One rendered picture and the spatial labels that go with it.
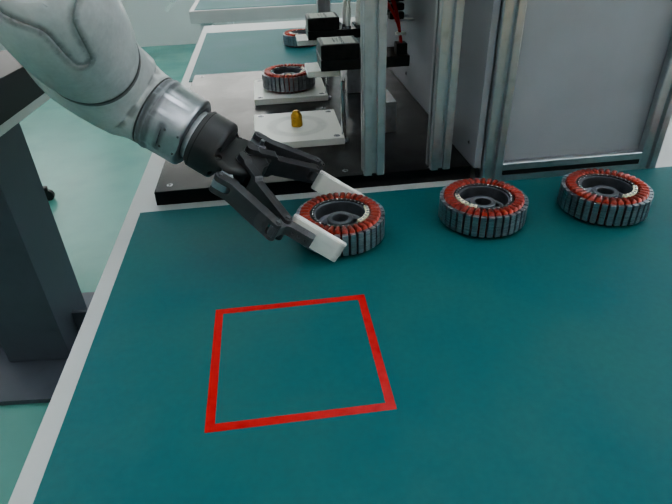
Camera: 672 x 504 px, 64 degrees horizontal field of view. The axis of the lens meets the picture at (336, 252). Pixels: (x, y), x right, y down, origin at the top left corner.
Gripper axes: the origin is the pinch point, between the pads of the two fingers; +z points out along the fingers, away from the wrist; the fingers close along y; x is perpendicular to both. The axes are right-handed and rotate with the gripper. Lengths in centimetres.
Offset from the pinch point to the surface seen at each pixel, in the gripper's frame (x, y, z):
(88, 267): -126, -79, -62
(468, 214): 8.8, -2.4, 13.2
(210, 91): -21, -51, -35
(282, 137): -7.1, -24.0, -13.5
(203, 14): -54, -166, -81
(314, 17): 4, -53, -21
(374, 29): 17.9, -15.4, -8.3
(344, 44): 9.6, -30.1, -12.0
